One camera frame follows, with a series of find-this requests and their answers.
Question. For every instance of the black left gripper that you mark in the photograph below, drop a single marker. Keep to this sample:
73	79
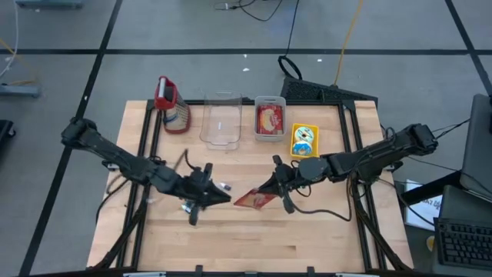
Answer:
188	184

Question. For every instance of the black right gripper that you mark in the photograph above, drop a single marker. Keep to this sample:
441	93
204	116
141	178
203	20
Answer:
296	175

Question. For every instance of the small purple dropper bottle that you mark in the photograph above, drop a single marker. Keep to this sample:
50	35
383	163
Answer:
225	187

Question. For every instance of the red popcorn packet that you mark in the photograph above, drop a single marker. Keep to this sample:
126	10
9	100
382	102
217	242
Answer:
251	200
270	119

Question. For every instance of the small blue white bottle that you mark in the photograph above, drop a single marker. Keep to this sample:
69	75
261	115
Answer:
186	209

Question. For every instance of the blue toy donut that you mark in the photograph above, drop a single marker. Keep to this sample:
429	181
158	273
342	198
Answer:
303	150

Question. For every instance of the mint green toy donut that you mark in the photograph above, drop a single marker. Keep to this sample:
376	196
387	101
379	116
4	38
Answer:
312	132

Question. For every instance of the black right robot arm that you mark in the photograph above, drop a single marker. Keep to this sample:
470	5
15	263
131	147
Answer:
365	161

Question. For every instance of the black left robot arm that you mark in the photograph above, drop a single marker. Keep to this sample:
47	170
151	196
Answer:
115	157

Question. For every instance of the yellow plastic basket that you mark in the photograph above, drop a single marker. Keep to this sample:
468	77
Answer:
316	154

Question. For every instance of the clear plastic container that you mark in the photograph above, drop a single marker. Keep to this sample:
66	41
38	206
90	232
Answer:
221	134

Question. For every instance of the black table edge clip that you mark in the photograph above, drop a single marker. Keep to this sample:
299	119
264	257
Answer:
310	269
198	268

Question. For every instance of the grey plastic bin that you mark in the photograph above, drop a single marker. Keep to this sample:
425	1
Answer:
271	100

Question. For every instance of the silver aluminium bar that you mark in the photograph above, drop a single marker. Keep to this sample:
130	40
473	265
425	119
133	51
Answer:
355	275
144	274

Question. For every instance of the white paper sheet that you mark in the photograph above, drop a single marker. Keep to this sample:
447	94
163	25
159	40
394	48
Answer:
426	209

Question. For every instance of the black keyboard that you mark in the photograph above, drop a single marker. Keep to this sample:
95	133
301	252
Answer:
465	242

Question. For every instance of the grey laptop lid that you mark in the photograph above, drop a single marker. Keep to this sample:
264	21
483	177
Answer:
478	154

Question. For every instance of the black chair base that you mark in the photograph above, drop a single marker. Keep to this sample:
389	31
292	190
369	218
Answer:
5	132

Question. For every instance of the grey metal floor base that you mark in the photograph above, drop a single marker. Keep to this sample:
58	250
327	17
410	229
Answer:
19	91
50	4

